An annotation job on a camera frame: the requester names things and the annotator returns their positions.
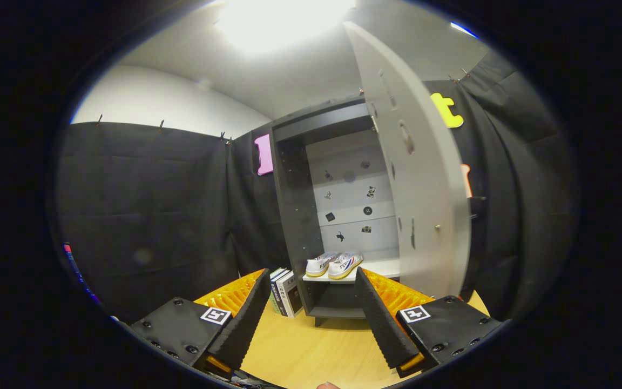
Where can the white shoe with striped side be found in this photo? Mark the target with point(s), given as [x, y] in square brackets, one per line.
[346, 266]
[319, 265]

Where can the large ceiling light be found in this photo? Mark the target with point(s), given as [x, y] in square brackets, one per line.
[284, 21]

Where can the dark grey shoe cabinet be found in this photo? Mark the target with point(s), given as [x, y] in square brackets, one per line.
[295, 216]

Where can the narrow ceiling light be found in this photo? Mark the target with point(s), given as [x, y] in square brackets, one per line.
[463, 29]

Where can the black backdrop cloth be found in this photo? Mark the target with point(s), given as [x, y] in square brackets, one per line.
[143, 216]

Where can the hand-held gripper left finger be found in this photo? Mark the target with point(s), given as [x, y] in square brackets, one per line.
[246, 319]

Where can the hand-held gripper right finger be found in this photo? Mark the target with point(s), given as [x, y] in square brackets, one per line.
[381, 324]

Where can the blue book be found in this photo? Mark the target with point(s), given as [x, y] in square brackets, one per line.
[277, 294]

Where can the white book with portrait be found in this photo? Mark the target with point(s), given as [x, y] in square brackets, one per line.
[292, 297]

